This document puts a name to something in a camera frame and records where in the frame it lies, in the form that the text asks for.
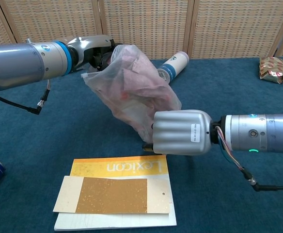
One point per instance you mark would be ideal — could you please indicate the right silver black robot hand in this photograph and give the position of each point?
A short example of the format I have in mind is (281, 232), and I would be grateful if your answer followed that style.
(180, 132)

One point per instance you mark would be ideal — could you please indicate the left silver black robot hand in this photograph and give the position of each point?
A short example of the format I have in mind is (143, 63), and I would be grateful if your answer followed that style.
(88, 46)

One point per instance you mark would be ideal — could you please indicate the transparent plastic zip bag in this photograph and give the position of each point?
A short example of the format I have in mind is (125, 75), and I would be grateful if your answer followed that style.
(112, 97)

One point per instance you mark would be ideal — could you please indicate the pink cloth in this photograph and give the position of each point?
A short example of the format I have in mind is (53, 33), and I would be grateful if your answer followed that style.
(141, 72)

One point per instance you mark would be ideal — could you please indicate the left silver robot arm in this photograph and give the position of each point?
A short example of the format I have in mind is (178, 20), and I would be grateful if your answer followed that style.
(22, 63)

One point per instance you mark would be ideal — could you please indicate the yellow Lexicon notepad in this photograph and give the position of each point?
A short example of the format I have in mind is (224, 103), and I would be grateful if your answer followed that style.
(122, 167)

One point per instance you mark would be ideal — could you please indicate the white blue cylindrical tumbler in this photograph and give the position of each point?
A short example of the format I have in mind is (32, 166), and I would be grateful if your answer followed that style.
(174, 64)

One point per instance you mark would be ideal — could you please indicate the brown sandpaper cardboard card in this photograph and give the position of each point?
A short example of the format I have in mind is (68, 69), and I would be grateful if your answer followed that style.
(112, 195)

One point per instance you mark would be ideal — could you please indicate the gold foil snack packet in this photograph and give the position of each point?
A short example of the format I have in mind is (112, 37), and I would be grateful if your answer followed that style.
(272, 70)

